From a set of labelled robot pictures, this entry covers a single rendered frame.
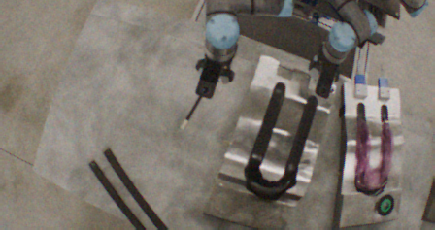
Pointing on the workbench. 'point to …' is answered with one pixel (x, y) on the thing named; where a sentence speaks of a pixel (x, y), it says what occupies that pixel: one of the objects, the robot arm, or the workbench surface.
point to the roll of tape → (383, 204)
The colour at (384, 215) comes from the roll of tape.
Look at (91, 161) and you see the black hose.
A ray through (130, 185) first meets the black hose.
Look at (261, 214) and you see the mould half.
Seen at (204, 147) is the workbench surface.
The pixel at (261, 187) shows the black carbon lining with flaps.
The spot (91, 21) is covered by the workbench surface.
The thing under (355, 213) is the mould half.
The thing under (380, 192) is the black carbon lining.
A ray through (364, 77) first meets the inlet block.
